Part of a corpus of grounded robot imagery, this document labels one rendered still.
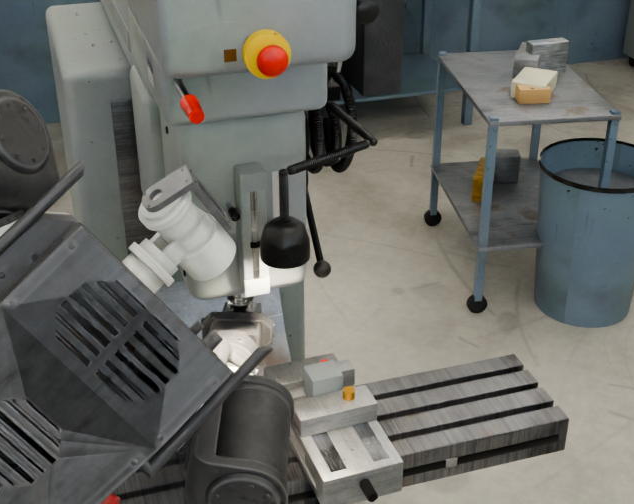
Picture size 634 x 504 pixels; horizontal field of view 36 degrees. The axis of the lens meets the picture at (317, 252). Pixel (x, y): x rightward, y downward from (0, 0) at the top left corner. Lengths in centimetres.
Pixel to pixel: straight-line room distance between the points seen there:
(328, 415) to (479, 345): 207
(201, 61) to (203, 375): 47
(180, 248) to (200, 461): 24
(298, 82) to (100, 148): 62
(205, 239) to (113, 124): 82
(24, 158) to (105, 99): 88
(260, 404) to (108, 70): 92
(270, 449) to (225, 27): 52
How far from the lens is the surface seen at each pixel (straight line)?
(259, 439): 108
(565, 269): 385
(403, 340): 378
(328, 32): 128
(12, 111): 102
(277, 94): 139
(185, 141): 143
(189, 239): 109
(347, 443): 176
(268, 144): 145
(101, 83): 186
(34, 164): 101
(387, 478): 174
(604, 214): 370
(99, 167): 192
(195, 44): 124
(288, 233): 136
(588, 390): 364
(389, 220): 464
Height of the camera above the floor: 215
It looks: 29 degrees down
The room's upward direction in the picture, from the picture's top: straight up
